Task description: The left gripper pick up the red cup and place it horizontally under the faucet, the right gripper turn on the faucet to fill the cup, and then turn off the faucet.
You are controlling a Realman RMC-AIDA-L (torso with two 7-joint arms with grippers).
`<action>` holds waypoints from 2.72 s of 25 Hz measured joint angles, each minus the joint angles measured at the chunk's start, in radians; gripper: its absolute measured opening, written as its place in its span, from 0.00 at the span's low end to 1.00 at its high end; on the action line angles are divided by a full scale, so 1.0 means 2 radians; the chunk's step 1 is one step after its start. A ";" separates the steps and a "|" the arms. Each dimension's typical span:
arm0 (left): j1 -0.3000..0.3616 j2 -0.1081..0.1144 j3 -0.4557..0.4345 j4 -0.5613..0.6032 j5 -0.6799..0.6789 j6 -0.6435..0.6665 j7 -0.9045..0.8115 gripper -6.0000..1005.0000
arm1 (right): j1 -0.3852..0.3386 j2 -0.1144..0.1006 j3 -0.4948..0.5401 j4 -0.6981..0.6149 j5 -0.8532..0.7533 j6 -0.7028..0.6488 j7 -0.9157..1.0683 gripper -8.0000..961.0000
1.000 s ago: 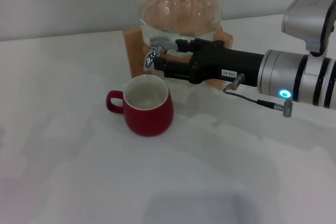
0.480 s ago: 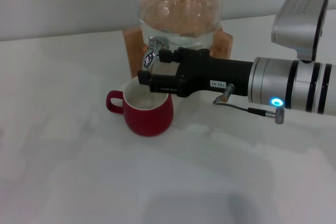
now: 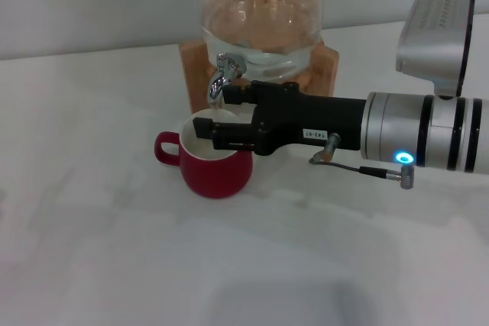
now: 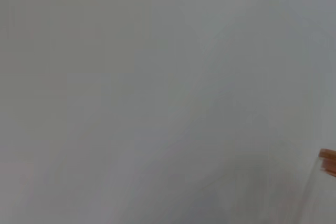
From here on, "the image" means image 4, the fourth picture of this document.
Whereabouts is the wooden dispenser stand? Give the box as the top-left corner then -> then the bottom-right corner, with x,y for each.
318,148 -> 336,176

